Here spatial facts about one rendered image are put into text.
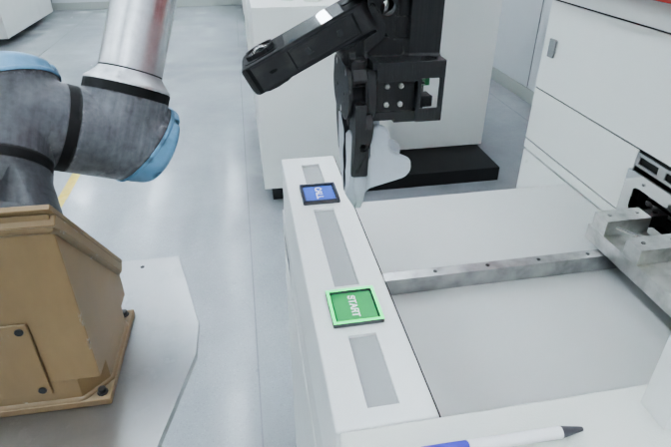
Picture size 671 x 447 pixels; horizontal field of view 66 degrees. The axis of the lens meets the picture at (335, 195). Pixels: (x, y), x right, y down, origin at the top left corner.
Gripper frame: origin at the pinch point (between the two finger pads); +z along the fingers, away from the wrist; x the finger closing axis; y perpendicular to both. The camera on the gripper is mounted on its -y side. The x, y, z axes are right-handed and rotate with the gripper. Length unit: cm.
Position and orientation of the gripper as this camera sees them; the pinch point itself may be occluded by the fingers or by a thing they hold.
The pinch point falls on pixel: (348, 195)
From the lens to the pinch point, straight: 50.2
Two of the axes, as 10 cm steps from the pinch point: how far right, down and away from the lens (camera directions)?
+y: 9.8, -0.9, 1.5
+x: -1.8, -4.9, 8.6
